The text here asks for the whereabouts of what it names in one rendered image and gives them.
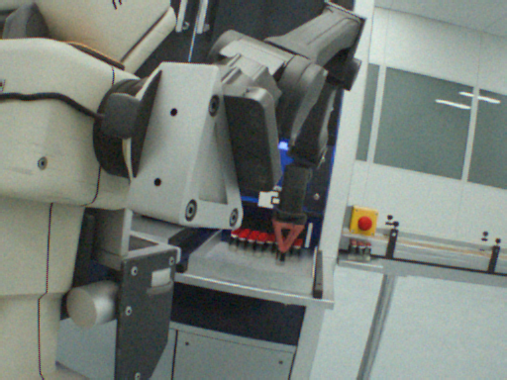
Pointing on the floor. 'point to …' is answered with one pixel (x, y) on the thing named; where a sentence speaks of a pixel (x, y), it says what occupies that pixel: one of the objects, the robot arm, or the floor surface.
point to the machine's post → (337, 192)
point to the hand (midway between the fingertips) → (282, 246)
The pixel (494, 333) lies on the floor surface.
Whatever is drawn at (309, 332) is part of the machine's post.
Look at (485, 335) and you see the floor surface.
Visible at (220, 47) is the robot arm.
